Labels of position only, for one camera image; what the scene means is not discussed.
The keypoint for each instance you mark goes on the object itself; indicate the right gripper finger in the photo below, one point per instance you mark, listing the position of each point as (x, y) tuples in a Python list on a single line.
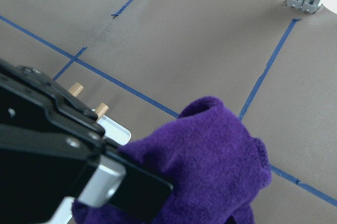
[(52, 148)]

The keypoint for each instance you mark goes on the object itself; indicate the purple towel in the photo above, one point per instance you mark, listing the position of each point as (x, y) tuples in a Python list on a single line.
[(215, 166)]

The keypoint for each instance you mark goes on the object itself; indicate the white towel rack with wooden bars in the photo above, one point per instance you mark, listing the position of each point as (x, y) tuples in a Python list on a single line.
[(114, 131)]

